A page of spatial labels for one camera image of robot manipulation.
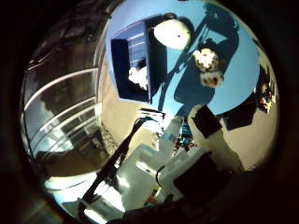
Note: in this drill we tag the white and black plush penguin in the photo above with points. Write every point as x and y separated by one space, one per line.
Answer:
139 76

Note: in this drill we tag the dark blue container bin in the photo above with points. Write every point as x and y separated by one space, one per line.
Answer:
124 62

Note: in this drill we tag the brown spotted plush ball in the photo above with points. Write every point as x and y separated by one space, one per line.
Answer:
205 59
211 79

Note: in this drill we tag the white round plush toy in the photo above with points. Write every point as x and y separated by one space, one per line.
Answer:
171 32

